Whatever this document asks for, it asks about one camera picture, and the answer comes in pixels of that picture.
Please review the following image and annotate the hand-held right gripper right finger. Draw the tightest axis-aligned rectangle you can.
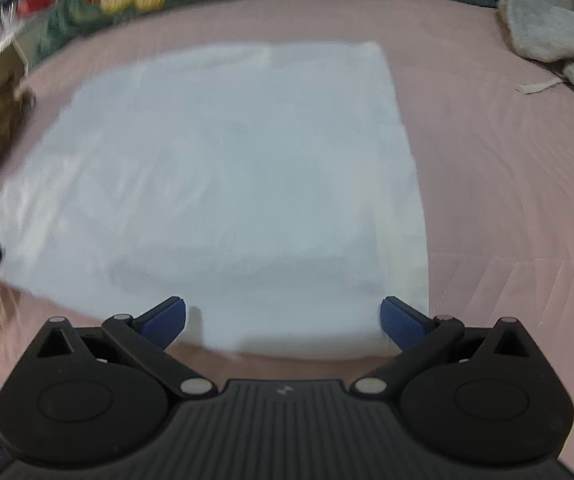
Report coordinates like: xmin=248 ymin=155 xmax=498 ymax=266
xmin=351 ymin=296 xmax=534 ymax=401

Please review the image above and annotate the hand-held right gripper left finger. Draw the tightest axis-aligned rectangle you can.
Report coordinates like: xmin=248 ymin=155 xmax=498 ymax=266
xmin=36 ymin=296 xmax=218 ymax=402

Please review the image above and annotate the white cloth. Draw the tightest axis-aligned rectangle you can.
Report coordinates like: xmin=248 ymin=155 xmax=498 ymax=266
xmin=0 ymin=41 xmax=430 ymax=361

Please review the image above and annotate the pink quilted bed sheet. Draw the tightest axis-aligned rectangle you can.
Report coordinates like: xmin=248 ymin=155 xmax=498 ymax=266
xmin=0 ymin=0 xmax=574 ymax=480

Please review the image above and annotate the white fabric strip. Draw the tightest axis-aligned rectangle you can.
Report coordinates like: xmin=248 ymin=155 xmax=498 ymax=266
xmin=516 ymin=79 xmax=565 ymax=96

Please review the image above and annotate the grey crumpled garment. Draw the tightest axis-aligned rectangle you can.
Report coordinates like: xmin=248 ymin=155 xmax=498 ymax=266
xmin=497 ymin=0 xmax=574 ymax=116

